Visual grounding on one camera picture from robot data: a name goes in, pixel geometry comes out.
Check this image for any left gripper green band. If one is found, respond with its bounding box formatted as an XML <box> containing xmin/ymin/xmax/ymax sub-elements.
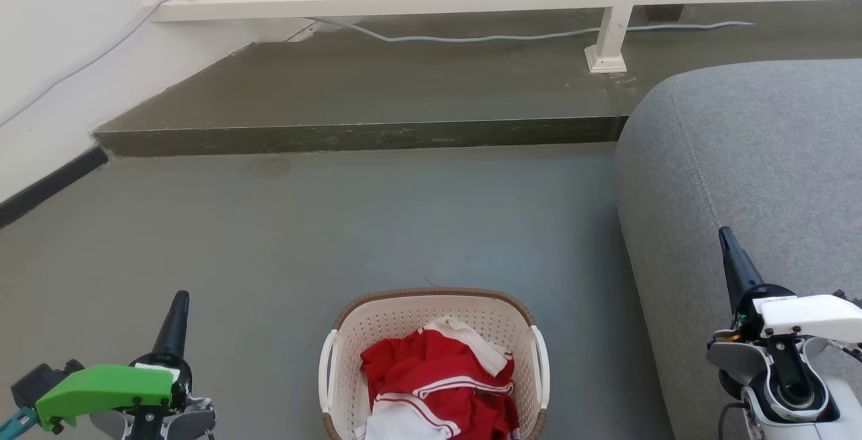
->
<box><xmin>35</xmin><ymin>290</ymin><xmax>194</xmax><ymax>432</ymax></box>

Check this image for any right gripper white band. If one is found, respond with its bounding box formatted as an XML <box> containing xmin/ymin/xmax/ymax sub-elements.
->
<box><xmin>718</xmin><ymin>226</ymin><xmax>862</xmax><ymax>344</ymax></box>

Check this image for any cream perforated laundry basket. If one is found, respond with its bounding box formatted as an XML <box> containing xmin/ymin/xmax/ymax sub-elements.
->
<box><xmin>318</xmin><ymin>287</ymin><xmax>551</xmax><ymax>440</ymax></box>

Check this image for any grey fabric sofa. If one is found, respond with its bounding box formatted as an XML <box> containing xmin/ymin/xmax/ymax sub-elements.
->
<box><xmin>614</xmin><ymin>58</ymin><xmax>862</xmax><ymax>440</ymax></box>

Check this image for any black baseboard strip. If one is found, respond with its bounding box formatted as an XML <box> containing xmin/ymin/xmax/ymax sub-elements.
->
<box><xmin>0</xmin><ymin>146</ymin><xmax>110</xmax><ymax>230</ymax></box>

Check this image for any red and white garment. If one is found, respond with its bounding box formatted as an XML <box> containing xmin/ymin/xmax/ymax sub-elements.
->
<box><xmin>354</xmin><ymin>317</ymin><xmax>521</xmax><ymax>440</ymax></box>

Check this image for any raised grey concrete step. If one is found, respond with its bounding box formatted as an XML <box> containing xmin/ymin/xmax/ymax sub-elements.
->
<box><xmin>91</xmin><ymin>1</ymin><xmax>862</xmax><ymax>159</ymax></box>

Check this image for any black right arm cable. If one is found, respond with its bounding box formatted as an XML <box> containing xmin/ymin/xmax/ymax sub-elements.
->
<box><xmin>717</xmin><ymin>401</ymin><xmax>747</xmax><ymax>440</ymax></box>

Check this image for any thin grey wall cable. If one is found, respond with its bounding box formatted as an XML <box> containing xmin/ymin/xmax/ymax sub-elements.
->
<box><xmin>0</xmin><ymin>0</ymin><xmax>186</xmax><ymax>129</ymax></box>

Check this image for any grey cable on step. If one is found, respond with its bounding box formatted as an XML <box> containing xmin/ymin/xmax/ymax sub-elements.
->
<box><xmin>306</xmin><ymin>17</ymin><xmax>756</xmax><ymax>44</ymax></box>

